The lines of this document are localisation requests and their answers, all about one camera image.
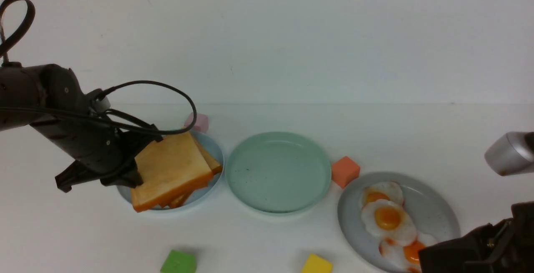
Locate orange cube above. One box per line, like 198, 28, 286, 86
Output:
331, 156, 360, 189

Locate light blue plate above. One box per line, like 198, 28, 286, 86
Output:
117, 131, 224, 213

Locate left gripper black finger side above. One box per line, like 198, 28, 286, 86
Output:
55, 161, 105, 193
100, 157, 144, 188

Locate green cube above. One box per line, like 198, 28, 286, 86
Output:
160, 250, 197, 273

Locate grey plate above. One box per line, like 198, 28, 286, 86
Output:
337, 172, 461, 273

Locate wrist camera left side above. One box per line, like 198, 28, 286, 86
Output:
86, 88, 111, 114

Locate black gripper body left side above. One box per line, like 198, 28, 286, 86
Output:
30, 119, 159, 175

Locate pink cube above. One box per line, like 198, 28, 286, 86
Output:
184, 112, 209, 134

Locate silver wrist camera right side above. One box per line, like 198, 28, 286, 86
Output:
484, 131, 534, 177

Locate fried egg bottom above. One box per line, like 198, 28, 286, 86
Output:
379, 232, 438, 273

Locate yellow cube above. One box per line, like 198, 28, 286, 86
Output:
300, 253, 332, 273

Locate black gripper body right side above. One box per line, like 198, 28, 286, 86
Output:
419, 219, 518, 273

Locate green plate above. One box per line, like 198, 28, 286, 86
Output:
224, 131, 332, 215

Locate fried egg top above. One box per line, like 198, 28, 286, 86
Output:
359, 181, 405, 209

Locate fried egg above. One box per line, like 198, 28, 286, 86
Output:
359, 181, 405, 209
360, 199, 418, 246
379, 232, 438, 273

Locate fried egg middle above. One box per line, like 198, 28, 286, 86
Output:
360, 199, 418, 246

